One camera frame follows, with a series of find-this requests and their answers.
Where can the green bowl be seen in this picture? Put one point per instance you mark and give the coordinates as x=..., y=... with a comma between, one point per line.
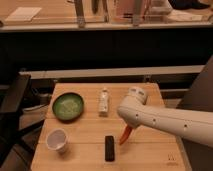
x=68, y=106

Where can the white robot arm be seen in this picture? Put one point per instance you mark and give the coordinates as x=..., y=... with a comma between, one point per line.
x=192, y=120

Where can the white paper sheet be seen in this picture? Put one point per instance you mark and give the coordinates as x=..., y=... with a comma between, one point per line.
x=23, y=14

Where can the white tube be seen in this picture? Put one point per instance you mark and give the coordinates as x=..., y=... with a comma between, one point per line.
x=103, y=106

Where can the black chair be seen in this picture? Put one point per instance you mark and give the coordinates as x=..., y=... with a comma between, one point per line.
x=10, y=112

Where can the black rectangular block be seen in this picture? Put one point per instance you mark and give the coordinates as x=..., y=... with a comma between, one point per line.
x=109, y=149

